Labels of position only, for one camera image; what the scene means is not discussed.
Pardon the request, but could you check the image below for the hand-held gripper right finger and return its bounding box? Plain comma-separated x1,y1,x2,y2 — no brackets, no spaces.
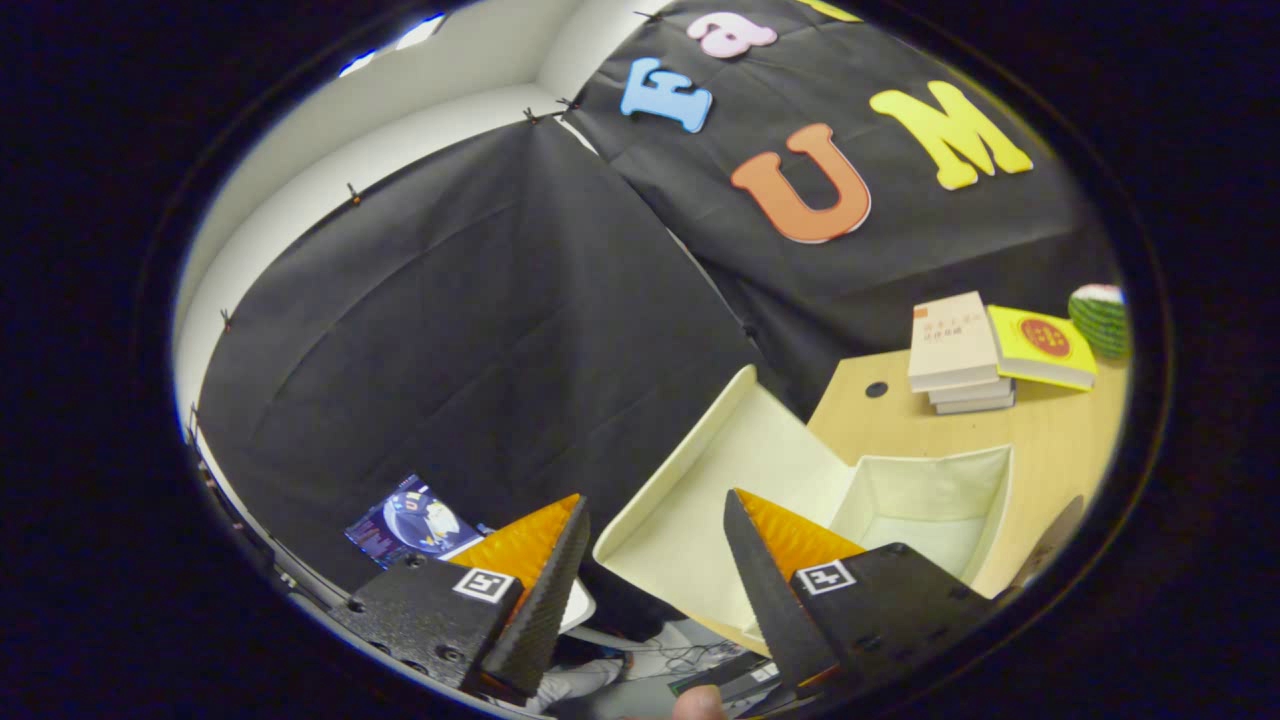
723,488,1001,701

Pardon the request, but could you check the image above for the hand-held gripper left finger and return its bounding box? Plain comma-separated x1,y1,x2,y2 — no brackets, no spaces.
330,492,593,701

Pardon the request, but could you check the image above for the cream fabric storage box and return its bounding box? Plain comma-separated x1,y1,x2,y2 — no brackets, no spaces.
593,365,1014,657

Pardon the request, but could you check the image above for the blue picture display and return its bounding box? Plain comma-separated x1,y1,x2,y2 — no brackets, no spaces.
345,474,485,571

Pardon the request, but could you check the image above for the black backdrop cloth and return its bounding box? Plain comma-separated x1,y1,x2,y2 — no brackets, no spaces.
560,0,1119,421
195,118,773,593

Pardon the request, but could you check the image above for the grey-blue book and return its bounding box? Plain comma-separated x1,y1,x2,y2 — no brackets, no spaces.
935,392,1017,416

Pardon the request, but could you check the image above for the white book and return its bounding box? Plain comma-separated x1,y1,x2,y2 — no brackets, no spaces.
928,377,1013,406

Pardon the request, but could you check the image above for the beige cover book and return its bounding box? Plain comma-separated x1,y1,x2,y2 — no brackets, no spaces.
907,291,1002,394

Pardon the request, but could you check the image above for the yellow book with red circle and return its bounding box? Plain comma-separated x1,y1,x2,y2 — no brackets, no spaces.
986,305,1099,392

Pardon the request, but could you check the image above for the green striped plush toy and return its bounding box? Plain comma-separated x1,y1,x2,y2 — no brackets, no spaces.
1067,284,1132,362

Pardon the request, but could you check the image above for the large ceiling light panel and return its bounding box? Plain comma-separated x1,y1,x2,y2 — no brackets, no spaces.
338,14,447,78

